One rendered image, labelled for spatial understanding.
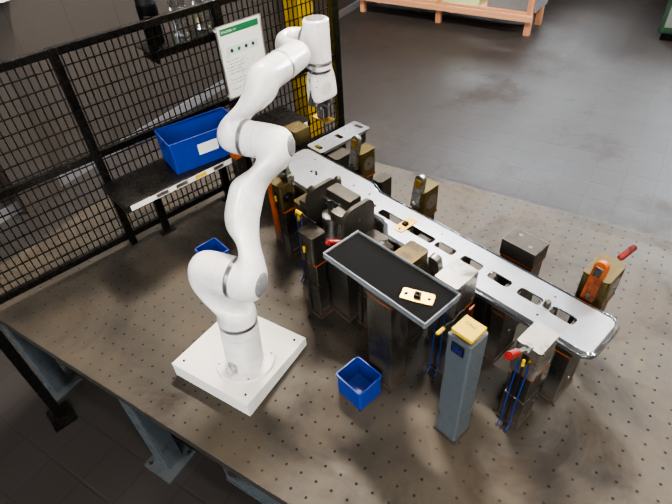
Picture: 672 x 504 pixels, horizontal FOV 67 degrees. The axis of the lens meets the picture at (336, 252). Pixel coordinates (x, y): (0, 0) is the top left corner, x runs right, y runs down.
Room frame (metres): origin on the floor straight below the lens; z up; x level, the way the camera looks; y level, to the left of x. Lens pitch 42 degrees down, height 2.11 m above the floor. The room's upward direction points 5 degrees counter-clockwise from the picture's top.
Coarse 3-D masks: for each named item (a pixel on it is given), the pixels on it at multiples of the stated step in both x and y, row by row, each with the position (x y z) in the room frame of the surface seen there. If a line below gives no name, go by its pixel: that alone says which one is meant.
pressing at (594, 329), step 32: (320, 160) 1.81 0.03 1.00; (384, 224) 1.36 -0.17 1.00; (416, 224) 1.35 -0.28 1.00; (448, 256) 1.17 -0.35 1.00; (480, 256) 1.16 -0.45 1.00; (480, 288) 1.03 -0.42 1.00; (512, 288) 1.02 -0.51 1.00; (544, 288) 1.00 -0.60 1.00; (544, 320) 0.89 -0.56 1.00; (576, 320) 0.88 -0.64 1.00; (608, 320) 0.87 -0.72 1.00; (576, 352) 0.77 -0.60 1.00
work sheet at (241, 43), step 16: (256, 16) 2.25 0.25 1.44; (224, 32) 2.14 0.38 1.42; (240, 32) 2.19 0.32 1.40; (256, 32) 2.24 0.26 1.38; (224, 48) 2.13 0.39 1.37; (240, 48) 2.18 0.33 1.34; (256, 48) 2.23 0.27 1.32; (224, 64) 2.12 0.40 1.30; (240, 64) 2.17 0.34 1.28; (240, 80) 2.16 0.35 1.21; (240, 96) 2.15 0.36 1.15
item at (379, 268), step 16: (352, 240) 1.10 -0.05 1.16; (368, 240) 1.10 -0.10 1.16; (336, 256) 1.04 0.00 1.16; (352, 256) 1.04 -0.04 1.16; (368, 256) 1.03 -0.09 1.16; (384, 256) 1.03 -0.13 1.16; (368, 272) 0.97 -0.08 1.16; (384, 272) 0.96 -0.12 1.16; (400, 272) 0.96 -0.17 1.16; (416, 272) 0.95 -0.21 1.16; (384, 288) 0.90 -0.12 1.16; (400, 288) 0.90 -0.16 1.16; (416, 288) 0.90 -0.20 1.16; (432, 288) 0.89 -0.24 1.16; (400, 304) 0.85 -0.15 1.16; (416, 304) 0.84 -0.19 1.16
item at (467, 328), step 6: (462, 318) 0.79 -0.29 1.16; (468, 318) 0.78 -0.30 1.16; (456, 324) 0.77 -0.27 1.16; (462, 324) 0.77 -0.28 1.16; (468, 324) 0.77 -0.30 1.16; (474, 324) 0.76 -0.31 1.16; (480, 324) 0.76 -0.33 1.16; (456, 330) 0.75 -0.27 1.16; (462, 330) 0.75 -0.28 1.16; (468, 330) 0.75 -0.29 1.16; (474, 330) 0.75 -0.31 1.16; (480, 330) 0.74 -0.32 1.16; (486, 330) 0.75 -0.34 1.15; (462, 336) 0.73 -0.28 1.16; (468, 336) 0.73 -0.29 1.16; (474, 336) 0.73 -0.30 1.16; (468, 342) 0.72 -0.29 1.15
